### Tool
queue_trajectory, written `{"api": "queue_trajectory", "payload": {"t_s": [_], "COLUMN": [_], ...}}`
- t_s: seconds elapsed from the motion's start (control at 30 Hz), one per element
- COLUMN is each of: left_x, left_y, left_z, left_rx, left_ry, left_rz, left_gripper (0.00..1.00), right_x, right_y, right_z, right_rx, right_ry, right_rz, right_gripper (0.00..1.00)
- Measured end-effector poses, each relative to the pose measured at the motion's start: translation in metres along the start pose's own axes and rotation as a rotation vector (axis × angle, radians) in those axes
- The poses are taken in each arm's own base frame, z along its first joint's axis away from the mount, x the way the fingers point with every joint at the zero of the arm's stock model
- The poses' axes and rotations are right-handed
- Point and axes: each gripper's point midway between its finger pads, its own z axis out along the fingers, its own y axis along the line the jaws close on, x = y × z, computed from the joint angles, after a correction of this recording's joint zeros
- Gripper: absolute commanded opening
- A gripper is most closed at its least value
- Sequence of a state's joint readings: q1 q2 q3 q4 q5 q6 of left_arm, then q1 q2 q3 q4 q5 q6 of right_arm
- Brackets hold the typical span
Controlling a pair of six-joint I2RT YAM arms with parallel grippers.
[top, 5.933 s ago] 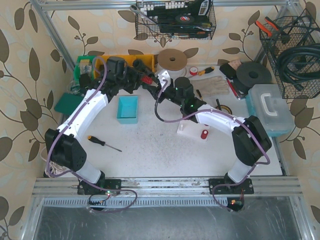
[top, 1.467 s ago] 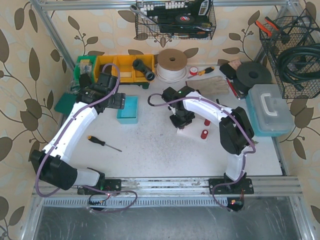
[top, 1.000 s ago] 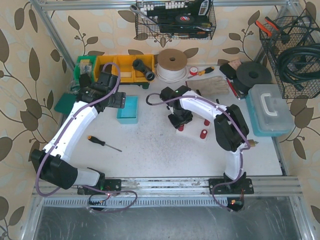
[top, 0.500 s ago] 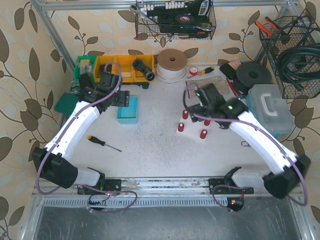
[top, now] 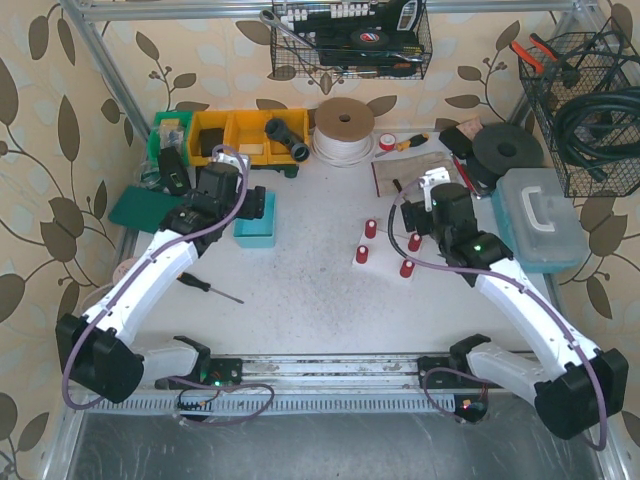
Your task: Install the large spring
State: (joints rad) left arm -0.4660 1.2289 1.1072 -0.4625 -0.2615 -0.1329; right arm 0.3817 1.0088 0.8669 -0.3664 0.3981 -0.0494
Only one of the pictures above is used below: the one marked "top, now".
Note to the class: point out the red utility knife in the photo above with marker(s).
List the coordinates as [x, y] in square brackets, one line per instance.
[464, 175]

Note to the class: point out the black long screwdriver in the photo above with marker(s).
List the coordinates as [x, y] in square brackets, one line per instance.
[192, 281]

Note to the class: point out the red white tape roll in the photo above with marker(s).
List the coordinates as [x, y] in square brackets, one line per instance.
[387, 142]

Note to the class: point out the right wire basket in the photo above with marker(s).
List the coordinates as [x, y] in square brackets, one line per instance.
[587, 108]

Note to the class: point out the teal plastic tray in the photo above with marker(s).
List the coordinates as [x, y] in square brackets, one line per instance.
[258, 233]

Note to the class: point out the pink round power strip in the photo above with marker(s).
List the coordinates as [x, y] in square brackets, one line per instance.
[122, 269]

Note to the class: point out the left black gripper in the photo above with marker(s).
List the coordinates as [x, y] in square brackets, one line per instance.
[255, 203]

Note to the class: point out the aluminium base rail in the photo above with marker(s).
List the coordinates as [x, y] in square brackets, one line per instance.
[287, 385]

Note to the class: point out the black sponge block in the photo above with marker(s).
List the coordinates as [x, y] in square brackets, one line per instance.
[457, 142]

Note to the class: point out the wire basket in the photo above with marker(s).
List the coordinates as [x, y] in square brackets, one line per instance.
[587, 108]
[333, 41]

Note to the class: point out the green bin rack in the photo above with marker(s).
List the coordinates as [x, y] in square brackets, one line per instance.
[289, 171]

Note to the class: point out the white peg base plate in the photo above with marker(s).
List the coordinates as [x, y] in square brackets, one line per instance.
[383, 260]

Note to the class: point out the black handheld meter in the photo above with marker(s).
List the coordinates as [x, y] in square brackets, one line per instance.
[173, 172]

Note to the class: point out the orange handled pliers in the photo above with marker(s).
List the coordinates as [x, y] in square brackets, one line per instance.
[539, 45]

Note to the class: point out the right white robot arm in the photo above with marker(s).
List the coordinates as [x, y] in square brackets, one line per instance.
[572, 383]

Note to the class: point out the small red spring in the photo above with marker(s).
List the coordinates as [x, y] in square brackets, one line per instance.
[362, 254]

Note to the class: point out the yellow storage bins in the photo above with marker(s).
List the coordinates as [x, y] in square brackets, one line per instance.
[244, 130]

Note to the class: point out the black disc spool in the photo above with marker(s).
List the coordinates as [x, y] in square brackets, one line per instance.
[498, 148]

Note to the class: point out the centre wire basket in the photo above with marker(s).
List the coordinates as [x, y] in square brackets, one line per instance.
[333, 41]

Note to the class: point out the grey pipe fitting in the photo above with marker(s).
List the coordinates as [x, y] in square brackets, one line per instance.
[277, 130]

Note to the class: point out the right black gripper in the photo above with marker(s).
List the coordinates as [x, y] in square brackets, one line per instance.
[409, 217]

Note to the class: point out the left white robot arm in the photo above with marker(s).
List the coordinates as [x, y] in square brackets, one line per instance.
[96, 349]

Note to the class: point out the clear teal toolbox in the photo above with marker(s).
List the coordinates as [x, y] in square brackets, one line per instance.
[537, 222]

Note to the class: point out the green storage bin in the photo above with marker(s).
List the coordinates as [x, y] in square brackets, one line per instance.
[169, 129]

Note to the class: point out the black box in bin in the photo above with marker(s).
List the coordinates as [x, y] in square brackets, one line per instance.
[209, 139]

